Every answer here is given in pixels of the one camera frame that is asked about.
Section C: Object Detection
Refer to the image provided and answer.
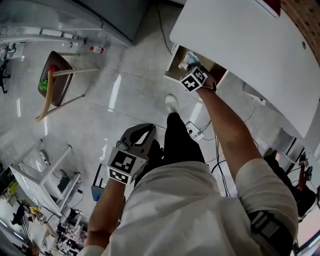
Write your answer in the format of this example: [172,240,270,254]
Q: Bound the person's left forearm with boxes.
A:
[86,174,126,251]

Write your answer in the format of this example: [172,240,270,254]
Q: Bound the grey metal cabinet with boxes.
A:
[0,0,151,46]

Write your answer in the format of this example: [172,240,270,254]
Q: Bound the blue chair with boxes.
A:
[91,163,109,204]

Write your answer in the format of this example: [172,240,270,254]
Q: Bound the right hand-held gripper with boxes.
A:
[179,63,210,93]

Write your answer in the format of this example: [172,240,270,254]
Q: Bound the large white power strip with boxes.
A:
[185,121,205,141]

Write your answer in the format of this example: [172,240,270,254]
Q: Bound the wooden stool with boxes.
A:
[34,50,100,123]

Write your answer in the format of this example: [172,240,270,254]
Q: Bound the grey shoulder strap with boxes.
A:
[249,209,295,251]

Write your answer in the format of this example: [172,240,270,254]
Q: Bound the white overturned table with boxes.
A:
[9,139,82,217]

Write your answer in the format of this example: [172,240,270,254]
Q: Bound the person's white shoe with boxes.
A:
[165,94,181,115]

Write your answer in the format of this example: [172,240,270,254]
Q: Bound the long black cable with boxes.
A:
[154,1,174,55]

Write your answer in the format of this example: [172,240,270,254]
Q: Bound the person's black trousers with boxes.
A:
[134,112,213,189]

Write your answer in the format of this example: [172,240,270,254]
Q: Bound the person's right forearm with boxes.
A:
[196,86,265,198]

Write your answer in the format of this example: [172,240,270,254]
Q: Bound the white desk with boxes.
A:
[169,0,320,140]

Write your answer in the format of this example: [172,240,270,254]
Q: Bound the black office chair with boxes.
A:
[0,58,11,95]

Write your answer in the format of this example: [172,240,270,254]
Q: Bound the item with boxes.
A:
[178,50,201,70]

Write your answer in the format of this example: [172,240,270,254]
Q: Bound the person's white shirt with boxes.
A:
[86,159,300,256]

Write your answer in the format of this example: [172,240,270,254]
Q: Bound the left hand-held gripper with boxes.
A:
[106,123,158,186]

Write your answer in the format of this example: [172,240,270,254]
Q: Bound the red toy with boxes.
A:
[48,64,58,84]

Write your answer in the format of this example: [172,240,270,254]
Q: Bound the green toy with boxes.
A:
[37,78,50,92]

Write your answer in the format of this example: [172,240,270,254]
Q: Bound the white drawer with wooden inside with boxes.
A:
[164,44,230,89]

